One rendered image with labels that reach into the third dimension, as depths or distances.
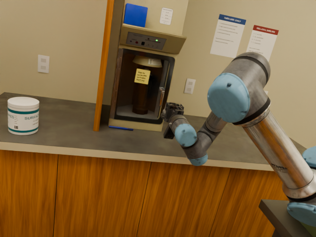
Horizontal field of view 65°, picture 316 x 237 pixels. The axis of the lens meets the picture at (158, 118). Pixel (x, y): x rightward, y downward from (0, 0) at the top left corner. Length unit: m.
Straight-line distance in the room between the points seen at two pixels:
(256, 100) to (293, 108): 1.77
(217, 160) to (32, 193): 0.94
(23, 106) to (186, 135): 0.75
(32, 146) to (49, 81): 0.75
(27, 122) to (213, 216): 1.13
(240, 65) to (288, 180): 0.35
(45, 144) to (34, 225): 0.49
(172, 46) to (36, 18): 0.92
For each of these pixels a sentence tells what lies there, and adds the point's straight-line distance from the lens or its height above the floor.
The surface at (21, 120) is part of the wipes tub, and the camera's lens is 1.29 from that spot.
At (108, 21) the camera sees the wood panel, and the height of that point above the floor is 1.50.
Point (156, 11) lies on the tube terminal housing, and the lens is 1.39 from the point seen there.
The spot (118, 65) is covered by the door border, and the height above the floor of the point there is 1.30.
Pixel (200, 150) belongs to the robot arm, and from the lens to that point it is 0.98.
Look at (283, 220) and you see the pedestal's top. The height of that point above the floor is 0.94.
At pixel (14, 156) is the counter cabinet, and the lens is 1.33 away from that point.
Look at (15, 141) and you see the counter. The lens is 1.27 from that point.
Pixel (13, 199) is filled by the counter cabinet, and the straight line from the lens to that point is 1.46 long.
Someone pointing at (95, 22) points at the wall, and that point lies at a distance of 1.80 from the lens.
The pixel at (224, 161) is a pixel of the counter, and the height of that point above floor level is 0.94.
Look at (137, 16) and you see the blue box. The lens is 1.27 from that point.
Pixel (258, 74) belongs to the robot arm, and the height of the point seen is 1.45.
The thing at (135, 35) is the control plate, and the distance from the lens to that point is 1.29.
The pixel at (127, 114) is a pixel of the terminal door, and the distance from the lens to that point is 1.45.
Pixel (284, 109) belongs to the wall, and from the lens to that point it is 2.38.
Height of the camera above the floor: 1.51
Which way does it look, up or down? 19 degrees down
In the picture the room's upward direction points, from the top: 11 degrees clockwise
